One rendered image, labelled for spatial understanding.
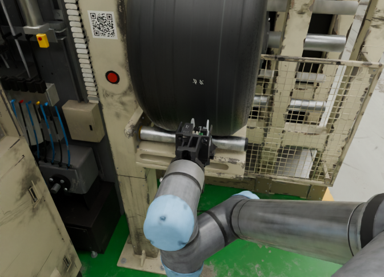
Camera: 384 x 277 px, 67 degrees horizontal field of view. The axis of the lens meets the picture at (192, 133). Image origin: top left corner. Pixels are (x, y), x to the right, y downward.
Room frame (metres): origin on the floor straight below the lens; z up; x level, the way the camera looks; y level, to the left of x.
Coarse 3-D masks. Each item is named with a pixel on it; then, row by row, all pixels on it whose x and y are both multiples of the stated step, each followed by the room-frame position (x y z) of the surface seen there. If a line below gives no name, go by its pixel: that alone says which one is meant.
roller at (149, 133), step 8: (144, 128) 0.75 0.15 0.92; (152, 128) 0.74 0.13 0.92; (160, 128) 0.75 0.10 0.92; (144, 136) 0.73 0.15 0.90; (152, 136) 0.72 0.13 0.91; (160, 136) 0.72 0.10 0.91; (168, 136) 0.72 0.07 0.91; (216, 136) 0.70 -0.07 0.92; (224, 136) 0.70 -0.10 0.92; (232, 136) 0.70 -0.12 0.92; (216, 144) 0.69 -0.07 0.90; (224, 144) 0.68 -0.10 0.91; (232, 144) 0.68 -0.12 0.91; (240, 144) 0.68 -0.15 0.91
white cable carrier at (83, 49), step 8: (64, 0) 0.85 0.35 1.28; (72, 0) 0.85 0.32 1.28; (72, 8) 0.85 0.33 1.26; (72, 16) 0.85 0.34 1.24; (80, 16) 0.86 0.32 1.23; (72, 24) 0.85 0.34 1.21; (80, 24) 0.85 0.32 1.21; (80, 32) 0.85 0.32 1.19; (80, 40) 0.85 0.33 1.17; (80, 48) 0.86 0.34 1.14; (80, 56) 0.85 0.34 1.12; (88, 56) 0.85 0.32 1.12; (88, 64) 0.85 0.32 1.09; (88, 72) 0.85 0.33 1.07; (88, 80) 0.85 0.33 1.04; (88, 88) 0.85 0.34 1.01; (96, 88) 0.85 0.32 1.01; (88, 96) 0.85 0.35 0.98; (96, 96) 0.85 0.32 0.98
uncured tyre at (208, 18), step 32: (128, 0) 0.68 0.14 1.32; (160, 0) 0.62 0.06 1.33; (192, 0) 0.61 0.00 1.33; (224, 0) 0.60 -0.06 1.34; (256, 0) 0.62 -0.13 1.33; (128, 32) 0.64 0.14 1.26; (160, 32) 0.60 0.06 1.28; (192, 32) 0.59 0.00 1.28; (224, 32) 0.58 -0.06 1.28; (256, 32) 0.60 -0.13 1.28; (160, 64) 0.58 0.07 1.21; (192, 64) 0.57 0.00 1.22; (224, 64) 0.56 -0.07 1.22; (256, 64) 0.59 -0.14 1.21; (160, 96) 0.59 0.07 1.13; (192, 96) 0.57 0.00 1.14; (224, 96) 0.56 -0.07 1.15; (224, 128) 0.60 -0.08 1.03
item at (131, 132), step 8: (136, 112) 0.80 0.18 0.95; (136, 120) 0.75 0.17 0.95; (144, 120) 0.80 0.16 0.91; (128, 128) 0.71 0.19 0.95; (136, 128) 0.73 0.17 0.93; (128, 136) 0.70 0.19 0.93; (136, 136) 0.72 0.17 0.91; (128, 144) 0.70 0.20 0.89; (136, 144) 0.71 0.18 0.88; (128, 152) 0.70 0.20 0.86; (136, 152) 0.70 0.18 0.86
